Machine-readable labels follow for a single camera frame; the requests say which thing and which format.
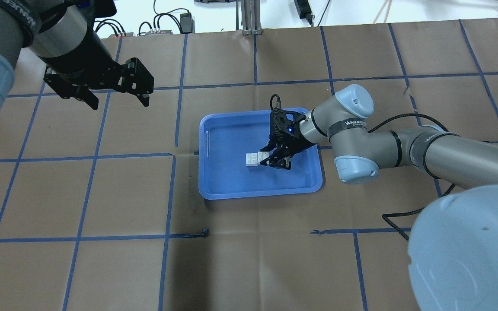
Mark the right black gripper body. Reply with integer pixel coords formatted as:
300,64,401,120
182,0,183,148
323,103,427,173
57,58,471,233
269,108,308,157

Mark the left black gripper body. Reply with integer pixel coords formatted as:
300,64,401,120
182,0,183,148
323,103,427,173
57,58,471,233
44,33,123,96

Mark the white block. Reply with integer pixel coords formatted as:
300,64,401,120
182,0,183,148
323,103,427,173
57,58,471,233
257,151,269,165
246,153,260,167

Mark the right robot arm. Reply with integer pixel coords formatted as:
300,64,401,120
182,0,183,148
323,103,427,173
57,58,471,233
261,84,498,311

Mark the blue plastic tray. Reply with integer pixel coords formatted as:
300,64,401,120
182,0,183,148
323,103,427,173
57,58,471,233
199,110,323,200

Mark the black power adapter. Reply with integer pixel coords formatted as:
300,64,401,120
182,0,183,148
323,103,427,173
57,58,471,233
179,13,195,34

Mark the aluminium frame post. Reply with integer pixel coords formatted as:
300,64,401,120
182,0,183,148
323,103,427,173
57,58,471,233
239,0,262,35

